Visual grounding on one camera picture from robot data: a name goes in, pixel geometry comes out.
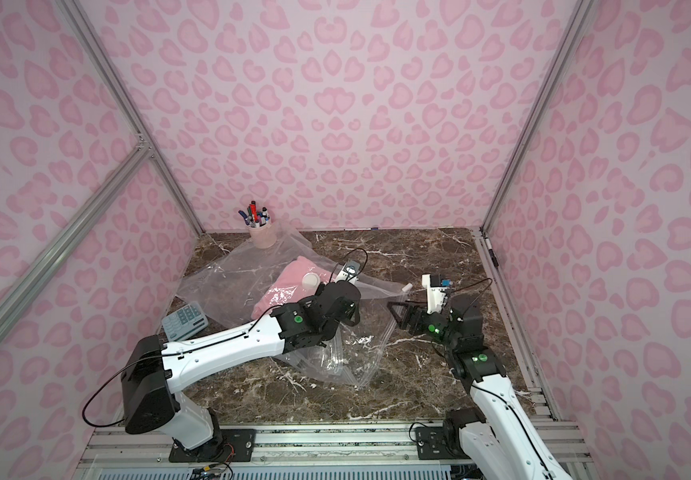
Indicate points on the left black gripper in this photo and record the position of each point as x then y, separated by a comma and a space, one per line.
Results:
348, 305

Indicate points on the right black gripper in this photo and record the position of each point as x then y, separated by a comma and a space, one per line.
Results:
411, 318

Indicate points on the pink fluffy blanket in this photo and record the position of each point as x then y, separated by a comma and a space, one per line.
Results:
297, 280

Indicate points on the clear plastic vacuum bag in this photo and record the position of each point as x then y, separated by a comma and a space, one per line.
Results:
236, 288

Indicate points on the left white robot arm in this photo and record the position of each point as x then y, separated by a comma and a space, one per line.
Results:
156, 375

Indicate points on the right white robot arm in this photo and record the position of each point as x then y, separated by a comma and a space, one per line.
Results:
496, 433

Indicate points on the pink pen cup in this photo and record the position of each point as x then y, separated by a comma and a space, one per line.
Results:
263, 236

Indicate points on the blue marker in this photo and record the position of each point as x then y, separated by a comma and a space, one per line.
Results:
245, 217

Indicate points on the red marker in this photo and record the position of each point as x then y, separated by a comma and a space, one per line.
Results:
254, 213

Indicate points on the light blue calculator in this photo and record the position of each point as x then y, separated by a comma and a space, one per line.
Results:
184, 323

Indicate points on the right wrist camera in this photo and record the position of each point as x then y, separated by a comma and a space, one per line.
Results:
437, 290

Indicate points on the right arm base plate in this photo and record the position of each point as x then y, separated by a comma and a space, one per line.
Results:
434, 443

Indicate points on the aluminium front rail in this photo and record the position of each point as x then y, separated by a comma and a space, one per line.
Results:
381, 450

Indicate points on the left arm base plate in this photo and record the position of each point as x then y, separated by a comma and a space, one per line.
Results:
203, 446

